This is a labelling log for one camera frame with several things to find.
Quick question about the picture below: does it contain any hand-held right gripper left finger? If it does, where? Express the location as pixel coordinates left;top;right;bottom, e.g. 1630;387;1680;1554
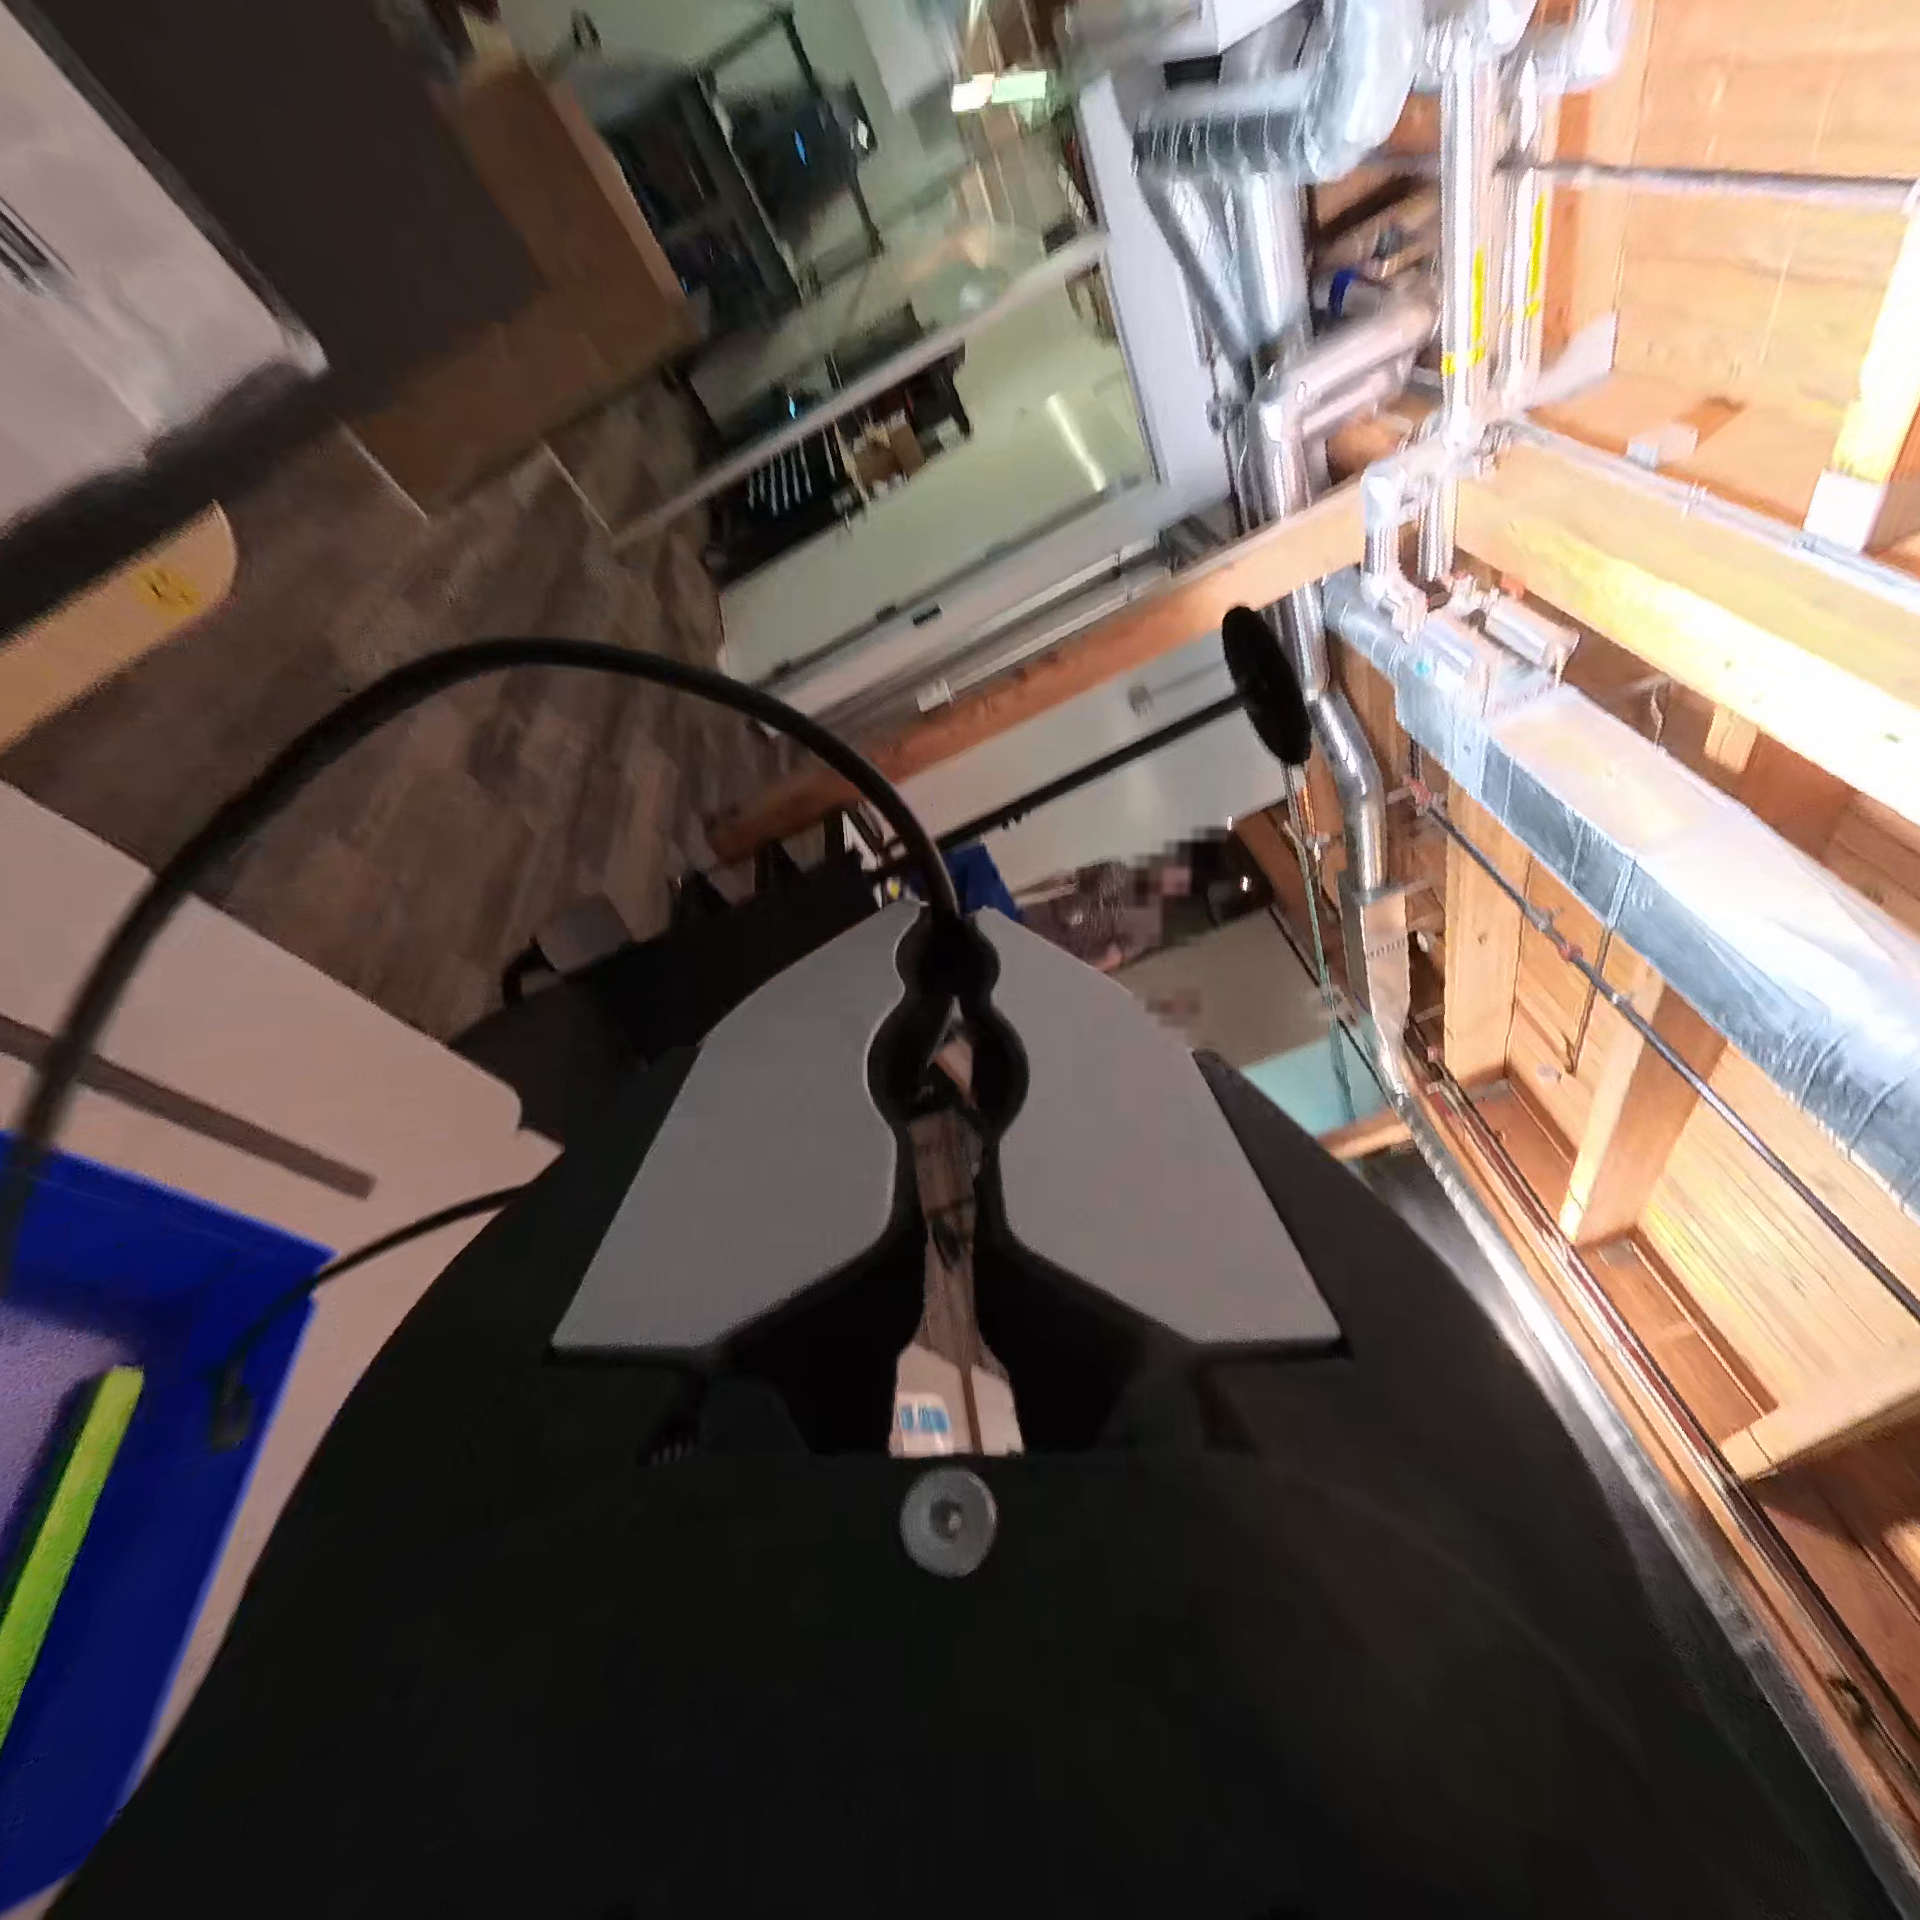
549;906;935;1457

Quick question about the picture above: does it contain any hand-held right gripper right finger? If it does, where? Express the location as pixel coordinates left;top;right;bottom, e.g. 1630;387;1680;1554
964;906;1344;1457

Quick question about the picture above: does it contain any black cable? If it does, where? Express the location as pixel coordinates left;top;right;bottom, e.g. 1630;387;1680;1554
0;638;1036;1446

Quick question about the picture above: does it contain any blue plastic bin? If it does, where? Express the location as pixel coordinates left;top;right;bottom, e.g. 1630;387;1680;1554
0;1130;333;1906

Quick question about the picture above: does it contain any long green block bar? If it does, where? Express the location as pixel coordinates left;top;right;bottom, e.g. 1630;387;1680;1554
0;1363;149;1748

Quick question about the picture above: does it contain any black oval fixture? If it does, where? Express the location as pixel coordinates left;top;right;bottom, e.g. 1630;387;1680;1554
877;602;1316;873

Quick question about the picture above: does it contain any bundle of silver ducts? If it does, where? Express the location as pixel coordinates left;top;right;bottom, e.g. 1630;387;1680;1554
1132;0;1596;638

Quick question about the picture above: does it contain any cardboard box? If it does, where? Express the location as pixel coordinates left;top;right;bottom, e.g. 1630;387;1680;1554
351;59;711;516

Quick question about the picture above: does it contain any document display board with stand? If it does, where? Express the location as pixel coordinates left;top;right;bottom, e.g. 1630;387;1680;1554
0;0;545;752

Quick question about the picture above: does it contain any black table cable cover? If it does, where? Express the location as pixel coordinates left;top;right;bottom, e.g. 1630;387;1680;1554
0;1020;376;1198

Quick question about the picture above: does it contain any wooden support post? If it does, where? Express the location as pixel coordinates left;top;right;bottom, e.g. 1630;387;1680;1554
704;481;1375;864

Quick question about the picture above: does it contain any large silver duct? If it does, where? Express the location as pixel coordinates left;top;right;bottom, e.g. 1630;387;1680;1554
1323;569;1920;1210

